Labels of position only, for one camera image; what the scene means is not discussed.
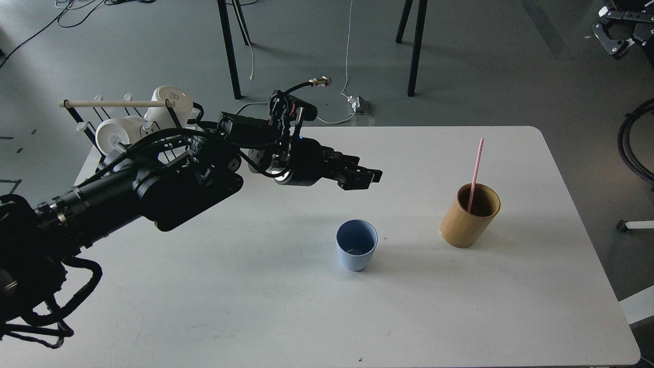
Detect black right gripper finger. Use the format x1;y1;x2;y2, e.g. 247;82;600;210
592;6;653;60

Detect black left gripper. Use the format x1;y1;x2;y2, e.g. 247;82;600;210
248;138;383;191

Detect blue cup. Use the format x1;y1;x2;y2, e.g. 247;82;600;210
335;219;378;272

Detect pink chopstick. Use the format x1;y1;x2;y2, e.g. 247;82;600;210
466;137;484;214

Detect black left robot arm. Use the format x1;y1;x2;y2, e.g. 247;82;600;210
1;110;383;349

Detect floor power socket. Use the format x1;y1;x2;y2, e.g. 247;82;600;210
346;95;374;115

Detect bamboo cylinder holder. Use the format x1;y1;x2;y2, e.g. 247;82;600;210
439;183;501;248

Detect black table leg right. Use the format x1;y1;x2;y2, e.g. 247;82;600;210
395;1;428;98

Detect black table leg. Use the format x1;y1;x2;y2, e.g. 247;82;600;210
395;1;428;98
216;1;251;100

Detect black table leg left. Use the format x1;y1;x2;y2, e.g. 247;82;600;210
216;1;251;100

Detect white mug lying sideways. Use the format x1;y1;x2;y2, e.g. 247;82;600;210
95;116;146;155

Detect white floor cable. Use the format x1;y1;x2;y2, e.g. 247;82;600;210
235;102;356;127

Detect white hanging cable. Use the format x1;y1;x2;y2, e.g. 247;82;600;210
341;0;354;99

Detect white mug with black handle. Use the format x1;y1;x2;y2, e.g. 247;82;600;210
145;86;204;133

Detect black wire mug rack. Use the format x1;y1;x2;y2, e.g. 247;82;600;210
59;94;182;151

